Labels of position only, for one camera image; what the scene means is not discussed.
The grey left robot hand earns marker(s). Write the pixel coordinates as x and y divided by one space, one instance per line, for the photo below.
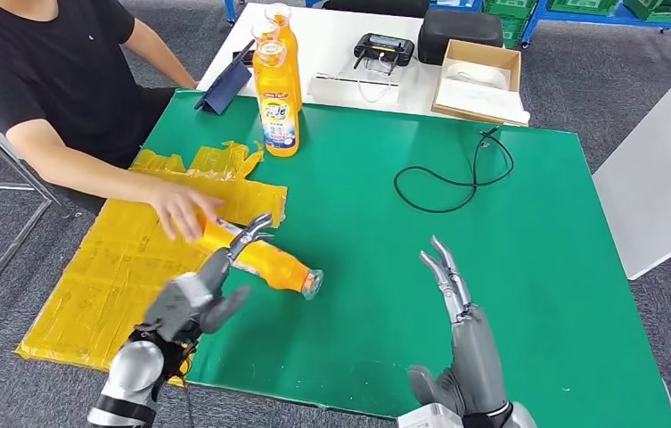
217 283

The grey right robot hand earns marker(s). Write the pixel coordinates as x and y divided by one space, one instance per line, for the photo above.
477 360

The orange detergent bottle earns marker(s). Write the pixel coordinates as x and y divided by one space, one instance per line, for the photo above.
276 118
276 266
264 31
295 59

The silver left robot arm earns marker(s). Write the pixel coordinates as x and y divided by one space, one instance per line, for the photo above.
134 378

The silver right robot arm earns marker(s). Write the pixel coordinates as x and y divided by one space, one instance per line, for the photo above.
524 416

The yellow taped cardboard sheet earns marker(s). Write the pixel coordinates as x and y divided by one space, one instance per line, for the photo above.
105 272

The tablet in blue case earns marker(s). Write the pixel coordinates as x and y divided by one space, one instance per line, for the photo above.
224 88

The thin black strip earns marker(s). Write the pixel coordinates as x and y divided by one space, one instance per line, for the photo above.
358 80

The white side table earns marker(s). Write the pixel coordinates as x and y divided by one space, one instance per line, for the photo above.
654 174

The white foam sheet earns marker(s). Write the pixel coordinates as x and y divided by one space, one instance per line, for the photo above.
482 103

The person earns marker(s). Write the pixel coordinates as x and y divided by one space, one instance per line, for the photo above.
46 59

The black handheld controller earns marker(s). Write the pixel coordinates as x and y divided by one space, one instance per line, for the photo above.
383 52

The open cardboard box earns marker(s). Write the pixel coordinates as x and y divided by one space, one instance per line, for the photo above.
459 49

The black chair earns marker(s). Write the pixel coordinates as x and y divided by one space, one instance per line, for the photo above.
376 4

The green plastic crate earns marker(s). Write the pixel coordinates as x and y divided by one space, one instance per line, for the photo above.
665 6
583 4
509 6
512 32

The black carry case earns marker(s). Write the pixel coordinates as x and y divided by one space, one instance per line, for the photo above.
459 29

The blue metal rack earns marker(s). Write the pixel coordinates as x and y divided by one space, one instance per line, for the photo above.
583 19

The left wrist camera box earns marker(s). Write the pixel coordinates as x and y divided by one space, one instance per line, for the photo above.
178 304

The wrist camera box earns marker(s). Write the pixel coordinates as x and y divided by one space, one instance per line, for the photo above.
178 304
429 416

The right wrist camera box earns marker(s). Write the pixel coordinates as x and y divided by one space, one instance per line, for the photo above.
429 416

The grey metal frame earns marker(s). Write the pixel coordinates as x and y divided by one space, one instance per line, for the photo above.
15 247

